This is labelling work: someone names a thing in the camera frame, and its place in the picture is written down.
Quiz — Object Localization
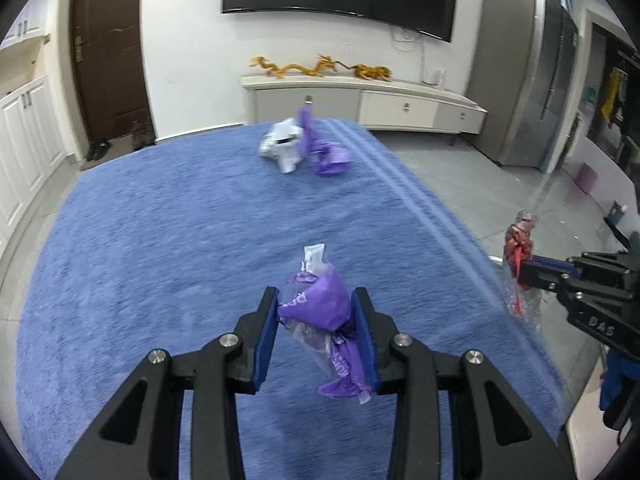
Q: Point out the clear wrapper with red strip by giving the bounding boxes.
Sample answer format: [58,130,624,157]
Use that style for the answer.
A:
[502,210,541,332]

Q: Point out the small purple wrapper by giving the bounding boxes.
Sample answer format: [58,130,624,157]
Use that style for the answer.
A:
[278,244,372,404]

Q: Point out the purple tissue pack wrapper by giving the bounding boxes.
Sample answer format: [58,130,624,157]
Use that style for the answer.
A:
[298,103,352,177]

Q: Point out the white paper pack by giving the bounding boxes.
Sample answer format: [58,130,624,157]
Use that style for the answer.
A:
[258,118,303,174]

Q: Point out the blue gloved right hand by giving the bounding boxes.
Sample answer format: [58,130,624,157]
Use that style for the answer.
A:
[599,349,639,430]

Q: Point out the small purple bin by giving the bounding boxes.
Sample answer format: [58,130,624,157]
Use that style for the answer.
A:
[574,162,598,194]

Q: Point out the blue towel table cover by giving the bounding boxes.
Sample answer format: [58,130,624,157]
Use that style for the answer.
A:
[15,120,563,479]

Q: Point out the grey double door refrigerator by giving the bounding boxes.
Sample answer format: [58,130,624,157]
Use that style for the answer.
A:
[466,0,578,171]

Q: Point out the white TV console cabinet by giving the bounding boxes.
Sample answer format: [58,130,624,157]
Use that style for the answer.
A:
[241,76,486,134]

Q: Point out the golden tiger ornament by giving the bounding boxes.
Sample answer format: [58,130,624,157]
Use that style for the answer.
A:
[350,64,392,82]

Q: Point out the golden dragon ornament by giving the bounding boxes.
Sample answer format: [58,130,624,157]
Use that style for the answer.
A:
[250,54,350,79]

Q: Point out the black shoes by door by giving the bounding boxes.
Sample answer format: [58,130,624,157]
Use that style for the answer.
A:
[86,140,112,162]

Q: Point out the brown shoes by door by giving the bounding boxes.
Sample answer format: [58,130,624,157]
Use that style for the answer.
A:
[131,122,156,152]

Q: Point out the dark brown entrance door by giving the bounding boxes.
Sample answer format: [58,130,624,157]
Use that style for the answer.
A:
[70,0,150,143]

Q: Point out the white wall cabinet unit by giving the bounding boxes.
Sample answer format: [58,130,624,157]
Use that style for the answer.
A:
[1,35,67,249]

